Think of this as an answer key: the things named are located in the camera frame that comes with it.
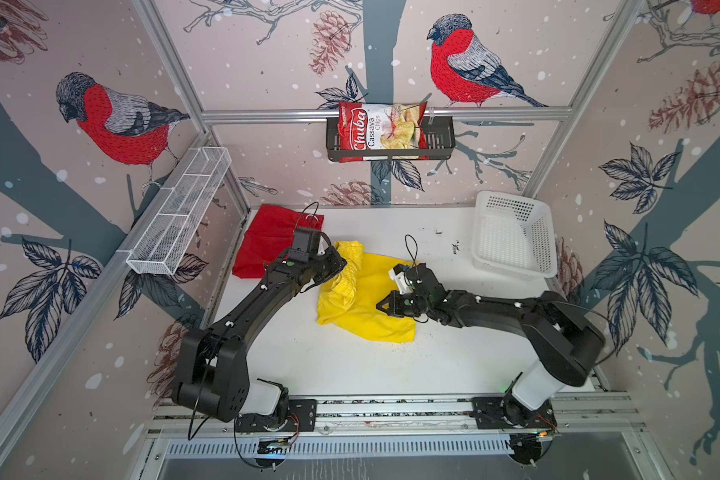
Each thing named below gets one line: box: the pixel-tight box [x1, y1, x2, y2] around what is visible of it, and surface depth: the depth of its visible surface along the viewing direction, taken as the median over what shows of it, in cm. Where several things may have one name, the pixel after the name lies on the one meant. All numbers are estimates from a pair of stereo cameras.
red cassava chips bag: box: [337, 101, 429, 163], surface depth 90 cm
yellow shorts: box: [316, 241, 416, 343], surface depth 88 cm
